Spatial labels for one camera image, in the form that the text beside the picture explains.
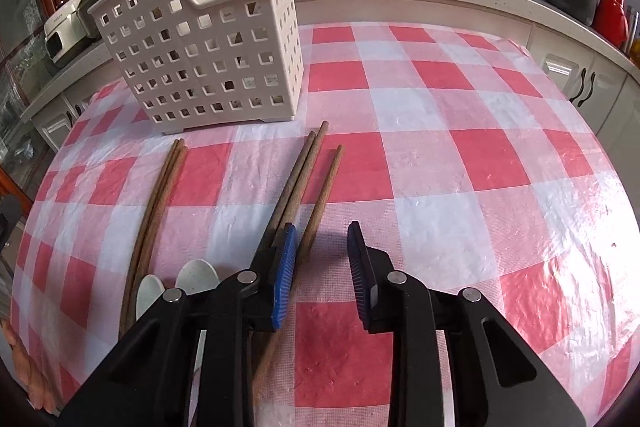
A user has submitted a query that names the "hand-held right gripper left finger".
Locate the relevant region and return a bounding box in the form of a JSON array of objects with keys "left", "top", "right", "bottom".
[{"left": 60, "top": 223, "right": 298, "bottom": 427}]

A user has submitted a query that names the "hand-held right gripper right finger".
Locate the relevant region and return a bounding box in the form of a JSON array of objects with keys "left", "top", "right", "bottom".
[{"left": 346, "top": 221, "right": 586, "bottom": 427}]

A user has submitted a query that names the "brown wooden chopstick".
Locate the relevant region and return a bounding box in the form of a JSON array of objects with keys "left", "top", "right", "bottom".
[
  {"left": 251, "top": 144, "right": 347, "bottom": 408},
  {"left": 270, "top": 121, "right": 331, "bottom": 248},
  {"left": 257, "top": 132, "right": 317, "bottom": 258},
  {"left": 118, "top": 138, "right": 182, "bottom": 338},
  {"left": 125, "top": 142, "right": 189, "bottom": 323}
]

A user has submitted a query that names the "white perforated utensil basket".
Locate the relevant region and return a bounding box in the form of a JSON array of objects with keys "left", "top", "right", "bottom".
[{"left": 87, "top": 0, "right": 306, "bottom": 135}]

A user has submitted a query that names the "white kitchen appliance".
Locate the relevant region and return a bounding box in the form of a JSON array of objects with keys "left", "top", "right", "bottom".
[{"left": 44, "top": 0, "right": 103, "bottom": 68}]

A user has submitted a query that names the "red thermos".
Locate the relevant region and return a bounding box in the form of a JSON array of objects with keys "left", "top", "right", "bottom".
[{"left": 592, "top": 0, "right": 630, "bottom": 48}]

